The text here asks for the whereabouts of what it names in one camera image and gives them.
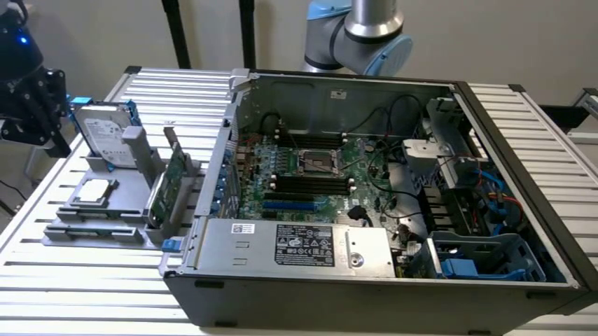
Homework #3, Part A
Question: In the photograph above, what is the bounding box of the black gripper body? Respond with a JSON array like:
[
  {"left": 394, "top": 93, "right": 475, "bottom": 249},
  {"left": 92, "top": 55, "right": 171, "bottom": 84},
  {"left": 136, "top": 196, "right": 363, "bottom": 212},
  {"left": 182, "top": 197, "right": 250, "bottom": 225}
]
[{"left": 0, "top": 0, "right": 67, "bottom": 106}]

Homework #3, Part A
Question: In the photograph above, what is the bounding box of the green RAM stick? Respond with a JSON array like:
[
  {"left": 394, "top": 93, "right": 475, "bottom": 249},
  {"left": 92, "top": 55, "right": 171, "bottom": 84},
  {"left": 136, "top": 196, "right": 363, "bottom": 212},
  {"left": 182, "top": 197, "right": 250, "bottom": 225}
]
[{"left": 46, "top": 227, "right": 138, "bottom": 238}]

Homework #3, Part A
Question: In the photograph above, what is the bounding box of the blue expansion slot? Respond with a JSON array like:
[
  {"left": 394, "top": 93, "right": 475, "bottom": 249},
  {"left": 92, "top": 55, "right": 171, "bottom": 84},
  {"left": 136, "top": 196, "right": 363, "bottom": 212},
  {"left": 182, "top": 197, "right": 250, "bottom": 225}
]
[{"left": 262, "top": 199, "right": 317, "bottom": 211}]

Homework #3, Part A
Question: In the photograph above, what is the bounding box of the hard disk in blue carrier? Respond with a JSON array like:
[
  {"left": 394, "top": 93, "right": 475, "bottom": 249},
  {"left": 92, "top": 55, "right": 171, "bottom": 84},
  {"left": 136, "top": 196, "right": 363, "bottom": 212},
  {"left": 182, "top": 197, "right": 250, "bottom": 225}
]
[{"left": 68, "top": 97, "right": 143, "bottom": 173}]

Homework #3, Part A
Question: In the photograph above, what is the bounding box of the silver CPU chip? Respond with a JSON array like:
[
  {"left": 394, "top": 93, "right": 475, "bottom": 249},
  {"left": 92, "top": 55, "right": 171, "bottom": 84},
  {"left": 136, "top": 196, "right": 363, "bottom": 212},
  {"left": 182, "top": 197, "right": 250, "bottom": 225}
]
[{"left": 76, "top": 178, "right": 118, "bottom": 204}]

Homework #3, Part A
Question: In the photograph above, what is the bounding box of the grey parts rack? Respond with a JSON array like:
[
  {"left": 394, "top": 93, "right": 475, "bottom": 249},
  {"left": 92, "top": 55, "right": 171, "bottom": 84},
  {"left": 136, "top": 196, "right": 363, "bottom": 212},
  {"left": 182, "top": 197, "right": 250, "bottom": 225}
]
[{"left": 42, "top": 125, "right": 207, "bottom": 250}]

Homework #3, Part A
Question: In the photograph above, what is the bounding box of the green graphics card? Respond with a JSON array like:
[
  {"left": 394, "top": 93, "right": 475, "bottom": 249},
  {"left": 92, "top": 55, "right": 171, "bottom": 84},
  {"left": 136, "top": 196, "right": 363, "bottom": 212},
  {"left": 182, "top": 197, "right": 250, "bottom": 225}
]
[{"left": 148, "top": 125, "right": 188, "bottom": 225}]

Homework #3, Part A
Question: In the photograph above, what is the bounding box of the grey power supply unit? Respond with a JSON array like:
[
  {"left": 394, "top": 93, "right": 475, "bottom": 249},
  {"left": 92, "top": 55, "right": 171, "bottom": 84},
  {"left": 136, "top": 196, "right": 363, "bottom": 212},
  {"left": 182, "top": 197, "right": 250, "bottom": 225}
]
[{"left": 192, "top": 218, "right": 399, "bottom": 279}]

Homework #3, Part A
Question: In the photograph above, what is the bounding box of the metal CPU socket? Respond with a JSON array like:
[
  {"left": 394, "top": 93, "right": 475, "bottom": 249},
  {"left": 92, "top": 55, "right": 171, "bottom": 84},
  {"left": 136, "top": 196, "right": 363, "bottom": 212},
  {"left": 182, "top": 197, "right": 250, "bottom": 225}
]
[{"left": 291, "top": 148, "right": 347, "bottom": 176}]

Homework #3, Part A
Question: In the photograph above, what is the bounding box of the green motherboard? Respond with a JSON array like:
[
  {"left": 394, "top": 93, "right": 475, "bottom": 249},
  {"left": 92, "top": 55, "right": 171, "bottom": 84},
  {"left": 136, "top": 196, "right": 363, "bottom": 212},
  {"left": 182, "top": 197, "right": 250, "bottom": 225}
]
[{"left": 232, "top": 136, "right": 399, "bottom": 243}]

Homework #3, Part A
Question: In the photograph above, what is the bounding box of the open black PC case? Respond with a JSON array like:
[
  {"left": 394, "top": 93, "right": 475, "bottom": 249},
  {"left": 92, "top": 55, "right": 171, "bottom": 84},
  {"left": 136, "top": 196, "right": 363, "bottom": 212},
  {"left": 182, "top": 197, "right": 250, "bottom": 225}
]
[{"left": 160, "top": 68, "right": 598, "bottom": 327}]

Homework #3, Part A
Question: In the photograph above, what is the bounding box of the grey metal drive cage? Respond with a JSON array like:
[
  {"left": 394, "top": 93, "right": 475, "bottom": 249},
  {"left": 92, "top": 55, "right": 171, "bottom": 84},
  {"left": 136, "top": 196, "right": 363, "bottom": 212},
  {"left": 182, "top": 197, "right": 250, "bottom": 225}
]
[{"left": 401, "top": 97, "right": 493, "bottom": 187}]

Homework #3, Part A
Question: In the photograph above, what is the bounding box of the black fan shroud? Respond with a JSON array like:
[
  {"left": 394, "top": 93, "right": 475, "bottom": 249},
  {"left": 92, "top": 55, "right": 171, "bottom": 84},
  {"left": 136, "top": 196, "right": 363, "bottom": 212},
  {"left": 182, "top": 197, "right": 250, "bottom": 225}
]
[{"left": 417, "top": 184, "right": 469, "bottom": 236}]

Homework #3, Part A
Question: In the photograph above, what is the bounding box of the blue plastic disk bay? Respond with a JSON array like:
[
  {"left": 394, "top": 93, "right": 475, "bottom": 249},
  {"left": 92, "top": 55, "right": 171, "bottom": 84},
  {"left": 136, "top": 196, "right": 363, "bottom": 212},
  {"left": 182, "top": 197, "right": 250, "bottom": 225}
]
[{"left": 425, "top": 230, "right": 549, "bottom": 281}]

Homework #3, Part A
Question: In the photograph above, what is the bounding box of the black floor cable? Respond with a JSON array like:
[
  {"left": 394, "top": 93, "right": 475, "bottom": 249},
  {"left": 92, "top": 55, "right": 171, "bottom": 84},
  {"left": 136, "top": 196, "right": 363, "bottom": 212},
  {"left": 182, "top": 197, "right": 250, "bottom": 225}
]
[{"left": 0, "top": 178, "right": 28, "bottom": 211}]

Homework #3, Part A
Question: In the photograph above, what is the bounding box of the black upright post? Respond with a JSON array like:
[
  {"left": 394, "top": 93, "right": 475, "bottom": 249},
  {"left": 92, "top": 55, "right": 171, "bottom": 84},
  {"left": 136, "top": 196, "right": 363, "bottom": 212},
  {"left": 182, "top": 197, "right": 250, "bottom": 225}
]
[
  {"left": 160, "top": 0, "right": 194, "bottom": 70},
  {"left": 238, "top": 0, "right": 259, "bottom": 70}
]

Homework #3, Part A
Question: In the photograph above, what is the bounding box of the short black wire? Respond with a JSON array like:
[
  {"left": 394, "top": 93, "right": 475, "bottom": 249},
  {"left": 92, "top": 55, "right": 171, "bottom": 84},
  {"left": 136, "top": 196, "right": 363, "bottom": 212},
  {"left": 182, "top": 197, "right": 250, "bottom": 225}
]
[{"left": 258, "top": 111, "right": 282, "bottom": 141}]

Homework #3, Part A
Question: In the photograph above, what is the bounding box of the black looped wire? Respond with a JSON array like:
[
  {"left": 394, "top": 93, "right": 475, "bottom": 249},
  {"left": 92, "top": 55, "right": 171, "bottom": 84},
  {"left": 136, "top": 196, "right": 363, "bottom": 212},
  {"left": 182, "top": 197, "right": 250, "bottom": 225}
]
[{"left": 373, "top": 93, "right": 427, "bottom": 138}]

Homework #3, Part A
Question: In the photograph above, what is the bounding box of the blue wire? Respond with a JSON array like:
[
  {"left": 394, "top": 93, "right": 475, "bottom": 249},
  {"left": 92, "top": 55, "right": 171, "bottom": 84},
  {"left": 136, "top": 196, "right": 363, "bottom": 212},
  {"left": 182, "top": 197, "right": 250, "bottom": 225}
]
[{"left": 470, "top": 167, "right": 511, "bottom": 233}]

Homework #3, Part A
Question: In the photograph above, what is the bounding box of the orange wire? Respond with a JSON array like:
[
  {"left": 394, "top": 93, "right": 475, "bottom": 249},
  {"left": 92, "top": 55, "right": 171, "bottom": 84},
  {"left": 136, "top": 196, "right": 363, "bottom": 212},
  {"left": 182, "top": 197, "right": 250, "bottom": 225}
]
[{"left": 494, "top": 194, "right": 525, "bottom": 222}]

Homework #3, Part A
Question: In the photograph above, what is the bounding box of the aluminium rail frame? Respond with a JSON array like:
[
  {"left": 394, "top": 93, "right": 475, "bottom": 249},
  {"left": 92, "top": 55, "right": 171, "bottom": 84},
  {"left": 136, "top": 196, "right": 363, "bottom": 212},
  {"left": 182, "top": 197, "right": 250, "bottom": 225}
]
[{"left": 537, "top": 88, "right": 598, "bottom": 145}]

